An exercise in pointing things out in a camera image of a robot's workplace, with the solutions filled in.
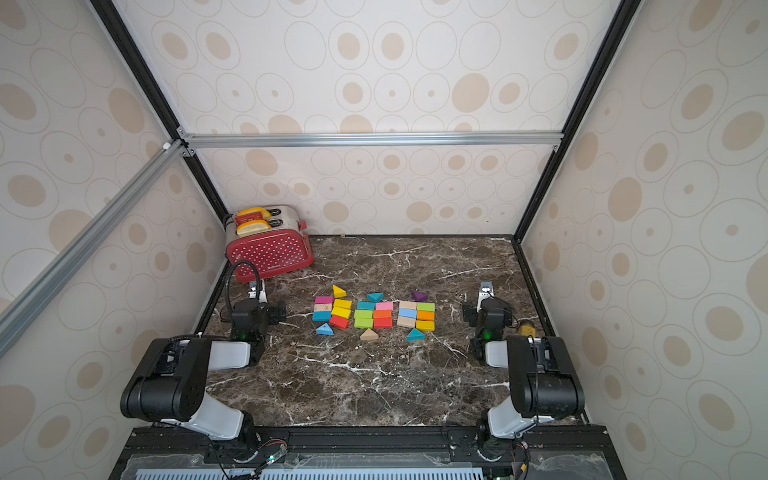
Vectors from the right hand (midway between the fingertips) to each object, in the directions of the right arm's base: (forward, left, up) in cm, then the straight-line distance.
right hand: (487, 300), depth 94 cm
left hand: (-2, +68, +4) cm, 68 cm away
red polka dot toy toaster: (+13, +67, +8) cm, 69 cm away
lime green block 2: (-6, +39, -5) cm, 40 cm away
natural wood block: (-1, +53, -5) cm, 54 cm away
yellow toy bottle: (-9, -11, -3) cm, 15 cm away
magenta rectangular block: (+1, +53, -4) cm, 53 cm away
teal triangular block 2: (-11, +23, -4) cm, 25 cm away
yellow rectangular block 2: (-3, +47, -4) cm, 47 cm away
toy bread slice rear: (+21, +74, +17) cm, 78 cm away
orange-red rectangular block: (-3, +33, -5) cm, 34 cm away
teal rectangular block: (-6, +53, -3) cm, 53 cm away
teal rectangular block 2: (0, +39, -5) cm, 39 cm away
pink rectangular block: (0, +33, -5) cm, 33 cm away
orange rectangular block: (-3, +19, -5) cm, 20 cm away
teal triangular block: (+2, +36, -3) cm, 36 cm away
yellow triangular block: (+4, +49, -4) cm, 49 cm away
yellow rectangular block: (0, +47, -5) cm, 47 cm away
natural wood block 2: (-6, +26, -4) cm, 27 cm away
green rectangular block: (+1, +18, -6) cm, 19 cm away
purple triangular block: (+5, +21, -6) cm, 23 cm away
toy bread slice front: (+14, +75, +17) cm, 78 cm away
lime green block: (-3, +40, -5) cm, 40 cm away
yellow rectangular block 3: (-7, +19, -5) cm, 21 cm away
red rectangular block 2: (-7, +34, -4) cm, 35 cm away
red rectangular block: (-7, +46, -4) cm, 47 cm away
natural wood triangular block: (-11, +37, -4) cm, 39 cm away
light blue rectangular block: (-2, +25, -5) cm, 25 cm away
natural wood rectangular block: (+1, +25, -6) cm, 26 cm away
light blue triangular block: (-11, +51, -3) cm, 52 cm away
